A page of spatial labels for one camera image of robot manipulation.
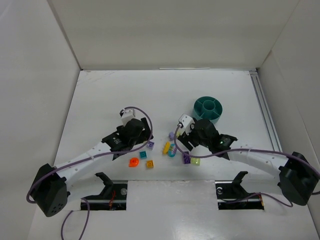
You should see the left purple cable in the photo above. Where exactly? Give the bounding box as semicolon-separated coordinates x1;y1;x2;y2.
26;106;155;240

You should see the lilac square lego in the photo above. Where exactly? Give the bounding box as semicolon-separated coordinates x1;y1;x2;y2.
146;141;155;150

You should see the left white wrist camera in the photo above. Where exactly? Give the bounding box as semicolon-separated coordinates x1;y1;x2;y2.
119;108;136;126

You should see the light purple small lego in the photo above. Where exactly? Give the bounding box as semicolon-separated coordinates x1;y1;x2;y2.
168;132;175;141

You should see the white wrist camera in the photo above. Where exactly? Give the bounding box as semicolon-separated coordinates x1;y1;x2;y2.
178;114;195;135
119;108;136;126

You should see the aluminium rail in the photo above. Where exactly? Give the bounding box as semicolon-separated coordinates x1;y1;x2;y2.
249;70;282;152

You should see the teal oval decorated lego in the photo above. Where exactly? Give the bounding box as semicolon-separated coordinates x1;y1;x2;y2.
167;143;177;158

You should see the yellow long lego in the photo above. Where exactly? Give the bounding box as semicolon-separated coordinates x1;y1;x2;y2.
162;141;171;155

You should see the lime green lego brick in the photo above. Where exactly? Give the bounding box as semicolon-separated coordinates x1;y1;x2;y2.
190;157;201;166

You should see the teal small square lego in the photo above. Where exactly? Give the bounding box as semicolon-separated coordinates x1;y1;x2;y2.
139;151;148;159

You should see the orange round lego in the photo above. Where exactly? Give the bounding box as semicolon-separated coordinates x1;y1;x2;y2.
128;157;140;168

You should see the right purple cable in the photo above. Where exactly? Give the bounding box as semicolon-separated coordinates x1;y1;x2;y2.
173;123;320;208

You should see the dark purple lego brick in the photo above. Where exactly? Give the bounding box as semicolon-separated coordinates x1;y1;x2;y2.
182;151;191;165

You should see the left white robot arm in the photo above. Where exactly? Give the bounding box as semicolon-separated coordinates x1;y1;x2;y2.
27;117;153;217

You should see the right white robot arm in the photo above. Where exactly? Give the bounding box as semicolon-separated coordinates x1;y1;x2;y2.
174;114;320;206

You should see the orange square lego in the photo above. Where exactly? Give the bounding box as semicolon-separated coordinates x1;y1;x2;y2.
146;160;154;169

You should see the purple cable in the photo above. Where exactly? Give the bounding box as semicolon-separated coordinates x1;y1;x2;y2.
26;106;155;240
173;123;320;208

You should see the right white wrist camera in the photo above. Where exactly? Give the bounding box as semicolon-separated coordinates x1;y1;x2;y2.
178;114;195;135

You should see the teal round divided container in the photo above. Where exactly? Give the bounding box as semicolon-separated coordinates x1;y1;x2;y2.
192;96;223;124

